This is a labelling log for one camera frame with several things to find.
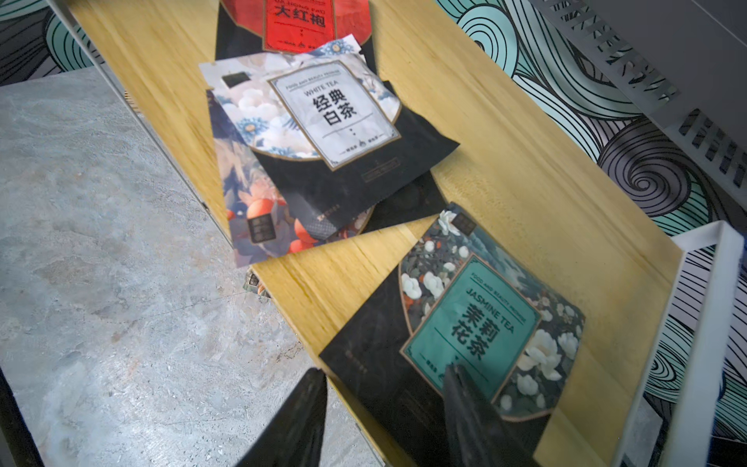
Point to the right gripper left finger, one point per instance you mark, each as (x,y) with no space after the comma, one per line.
(294,437)

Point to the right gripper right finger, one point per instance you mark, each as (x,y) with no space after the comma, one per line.
(476,434)

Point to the jasmine tea bag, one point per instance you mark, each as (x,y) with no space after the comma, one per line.
(457,297)

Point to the orange floral tea bag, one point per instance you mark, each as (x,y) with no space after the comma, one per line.
(261,224)

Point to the red tea bag top shelf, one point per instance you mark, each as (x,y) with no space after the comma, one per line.
(291,26)

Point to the black perforated wall tray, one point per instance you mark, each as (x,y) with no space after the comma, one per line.
(682,63)

